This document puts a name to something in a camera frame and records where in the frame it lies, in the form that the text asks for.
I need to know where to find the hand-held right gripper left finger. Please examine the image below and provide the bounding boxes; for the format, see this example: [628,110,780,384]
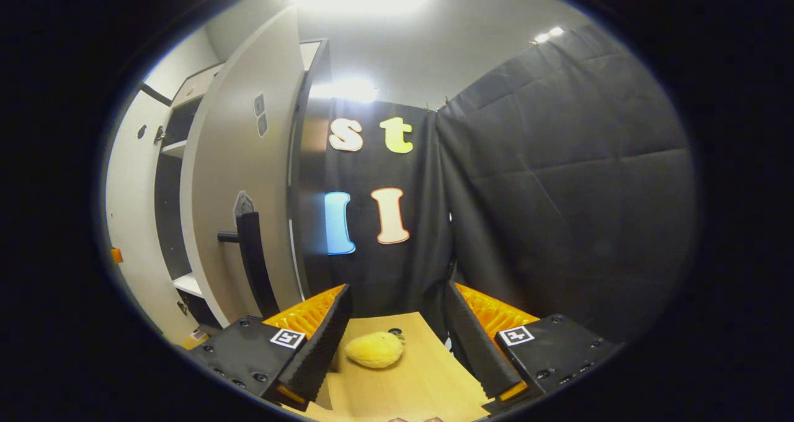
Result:
[186,284,353,411]

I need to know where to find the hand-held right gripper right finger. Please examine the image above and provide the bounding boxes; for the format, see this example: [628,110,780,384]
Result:
[444,281,623,413]

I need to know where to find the grey cabinet door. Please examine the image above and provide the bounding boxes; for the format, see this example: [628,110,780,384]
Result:
[180,6,308,330]
[104,90,199,348]

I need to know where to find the yellow bumpy lemon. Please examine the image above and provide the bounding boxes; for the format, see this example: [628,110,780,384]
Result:
[344,331,405,369]

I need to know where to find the black backdrop cloth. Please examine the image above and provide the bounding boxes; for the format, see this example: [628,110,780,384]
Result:
[323,24,698,348]

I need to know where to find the black door handle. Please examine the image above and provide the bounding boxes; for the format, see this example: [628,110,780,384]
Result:
[217,211,281,319]

